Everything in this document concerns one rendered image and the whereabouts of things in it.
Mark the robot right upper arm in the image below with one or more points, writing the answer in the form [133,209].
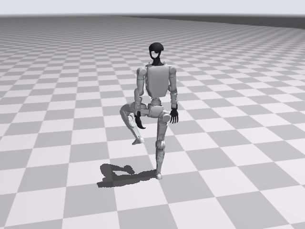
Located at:
[172,78]

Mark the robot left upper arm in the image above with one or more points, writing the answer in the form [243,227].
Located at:
[141,72]

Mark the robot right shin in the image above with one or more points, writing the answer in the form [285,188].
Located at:
[159,158]

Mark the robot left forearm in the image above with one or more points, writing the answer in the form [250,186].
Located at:
[137,104]

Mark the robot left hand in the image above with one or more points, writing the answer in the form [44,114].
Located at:
[138,121]

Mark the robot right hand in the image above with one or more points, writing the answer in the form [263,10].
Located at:
[174,114]

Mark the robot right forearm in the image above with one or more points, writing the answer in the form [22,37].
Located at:
[173,98]

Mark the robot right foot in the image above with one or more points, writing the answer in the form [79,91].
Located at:
[158,176]

